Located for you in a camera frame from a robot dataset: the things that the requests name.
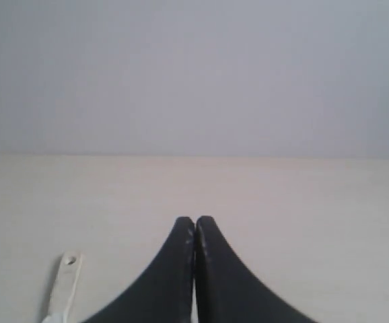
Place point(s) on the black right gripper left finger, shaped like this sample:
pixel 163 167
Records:
pixel 163 291

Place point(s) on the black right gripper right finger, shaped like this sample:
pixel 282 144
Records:
pixel 226 290

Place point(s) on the white paint brush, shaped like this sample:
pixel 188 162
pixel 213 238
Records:
pixel 63 287

